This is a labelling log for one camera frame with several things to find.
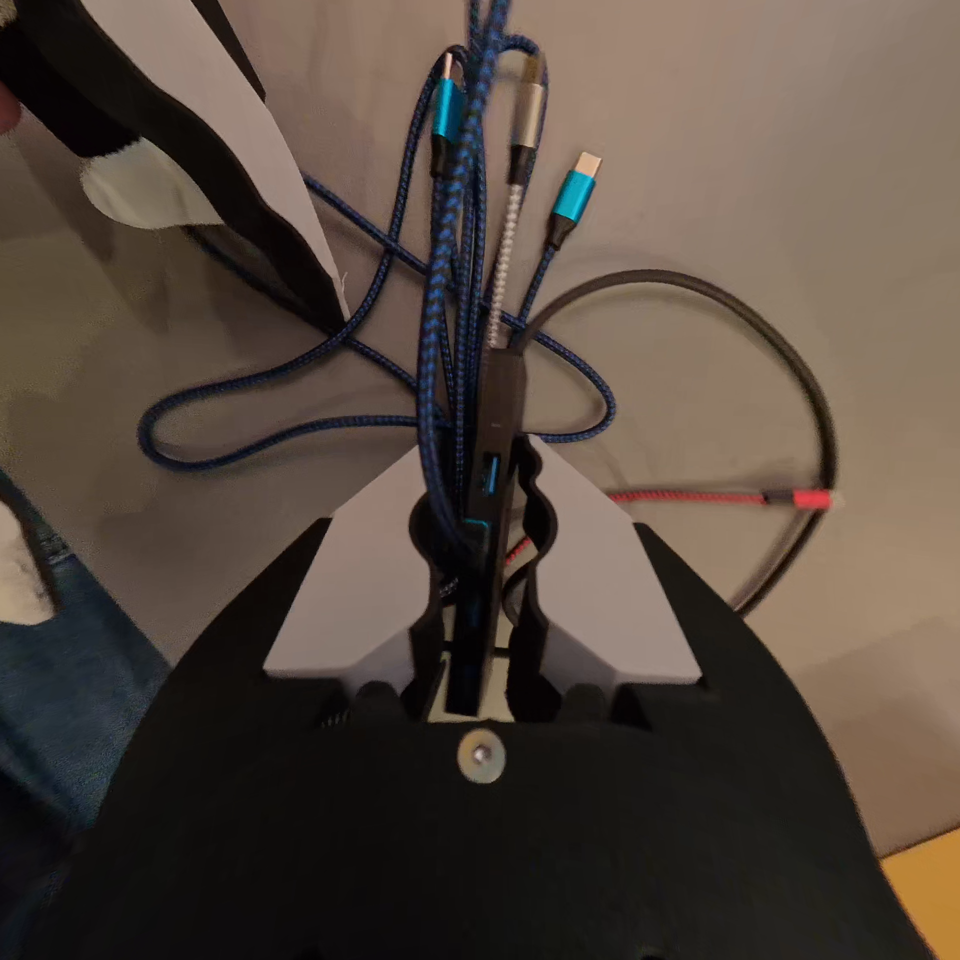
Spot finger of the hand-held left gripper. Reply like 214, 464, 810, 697
159, 0, 352, 334
80, 135, 229, 232

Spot dark red braided cable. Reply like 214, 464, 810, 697
507, 483, 841, 579

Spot person's legs in jeans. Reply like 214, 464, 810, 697
0, 465, 177, 901

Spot yellow plastic bin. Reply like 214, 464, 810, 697
878, 830, 960, 960

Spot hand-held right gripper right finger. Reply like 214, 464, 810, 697
510, 435, 706, 721

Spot dark grey hub cable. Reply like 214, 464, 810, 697
507, 267, 841, 619

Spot black usb hub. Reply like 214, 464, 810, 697
443, 342, 537, 715

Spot blue braided usb cable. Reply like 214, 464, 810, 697
138, 0, 616, 601

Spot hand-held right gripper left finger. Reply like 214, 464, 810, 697
263, 443, 447, 718

